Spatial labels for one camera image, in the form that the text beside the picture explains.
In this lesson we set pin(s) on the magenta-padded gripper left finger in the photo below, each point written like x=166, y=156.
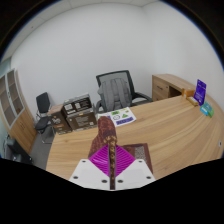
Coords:
x=96, y=166

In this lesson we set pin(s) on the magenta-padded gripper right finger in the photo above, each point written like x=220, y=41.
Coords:
x=128, y=168

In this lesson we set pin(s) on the brown patterned towel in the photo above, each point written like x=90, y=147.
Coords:
x=105, y=130

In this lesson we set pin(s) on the brown labelled cardboard box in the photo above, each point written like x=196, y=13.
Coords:
x=81, y=120

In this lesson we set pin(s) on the printed sticker sheet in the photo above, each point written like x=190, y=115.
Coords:
x=121, y=117

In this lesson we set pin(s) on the flat printed cardboard box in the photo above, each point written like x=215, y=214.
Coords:
x=76, y=105

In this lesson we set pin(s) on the black mesh office chair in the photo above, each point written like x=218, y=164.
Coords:
x=141, y=96

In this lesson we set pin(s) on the grey backpack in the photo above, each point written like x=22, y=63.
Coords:
x=115, y=93

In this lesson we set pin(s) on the black leather armchair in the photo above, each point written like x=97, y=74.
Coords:
x=16, y=150

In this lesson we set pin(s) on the wooden cabinet with glass doors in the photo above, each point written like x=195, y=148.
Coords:
x=20, y=130

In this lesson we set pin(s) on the black folding chair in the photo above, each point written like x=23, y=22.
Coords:
x=42, y=100

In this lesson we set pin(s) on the wooden side drawer unit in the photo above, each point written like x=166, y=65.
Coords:
x=163, y=88

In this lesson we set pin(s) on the white round table grommet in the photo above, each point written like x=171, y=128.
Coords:
x=220, y=143

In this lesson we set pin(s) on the orange wooden card holder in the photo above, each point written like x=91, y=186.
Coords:
x=189, y=94

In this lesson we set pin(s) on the small blue box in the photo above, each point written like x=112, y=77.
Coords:
x=205, y=108

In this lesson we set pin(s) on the purple standing sign card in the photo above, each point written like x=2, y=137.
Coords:
x=200, y=90

